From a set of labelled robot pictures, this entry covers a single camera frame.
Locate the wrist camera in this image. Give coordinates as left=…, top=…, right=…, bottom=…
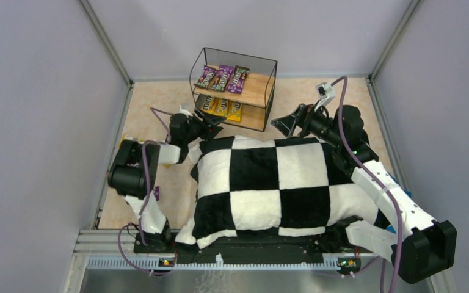
left=314, top=82, right=336, bottom=111
left=179, top=104, right=194, bottom=116

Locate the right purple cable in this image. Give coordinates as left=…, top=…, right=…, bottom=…
left=331, top=76, right=404, bottom=293

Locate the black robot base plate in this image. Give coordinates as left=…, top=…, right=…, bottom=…
left=133, top=231, right=362, bottom=264

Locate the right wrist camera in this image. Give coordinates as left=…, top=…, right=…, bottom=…
left=314, top=82, right=336, bottom=111

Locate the purple candy bag shelf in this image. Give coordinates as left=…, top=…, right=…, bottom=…
left=209, top=65, right=235, bottom=92
left=194, top=65, right=218, bottom=89

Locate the purple candy bag shelf left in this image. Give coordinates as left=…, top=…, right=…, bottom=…
left=194, top=65, right=218, bottom=89

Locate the yellow candy bag shelf right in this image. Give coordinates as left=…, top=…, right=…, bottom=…
left=214, top=99, right=230, bottom=118

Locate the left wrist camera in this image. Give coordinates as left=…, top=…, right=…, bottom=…
left=179, top=104, right=194, bottom=116

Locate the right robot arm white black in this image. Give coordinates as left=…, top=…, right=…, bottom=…
left=271, top=104, right=457, bottom=284

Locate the yellow candy bag shelf left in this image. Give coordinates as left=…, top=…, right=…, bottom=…
left=200, top=96, right=217, bottom=114

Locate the purple brown candy bag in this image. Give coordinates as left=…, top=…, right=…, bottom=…
left=226, top=66, right=250, bottom=94

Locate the purple candy bag shelf right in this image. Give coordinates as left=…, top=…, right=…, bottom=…
left=209, top=65, right=235, bottom=92

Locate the blue cloth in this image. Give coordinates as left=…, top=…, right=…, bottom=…
left=387, top=173, right=412, bottom=233

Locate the yellow candy bag shelf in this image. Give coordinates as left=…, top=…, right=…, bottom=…
left=214, top=99, right=230, bottom=118
left=200, top=96, right=217, bottom=114

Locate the black white checkered pillow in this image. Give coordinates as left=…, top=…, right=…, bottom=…
left=176, top=136, right=388, bottom=248

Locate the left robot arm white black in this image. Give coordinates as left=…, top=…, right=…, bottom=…
left=107, top=109, right=226, bottom=251

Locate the black wire wooden shelf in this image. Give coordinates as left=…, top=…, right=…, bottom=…
left=189, top=47, right=278, bottom=132

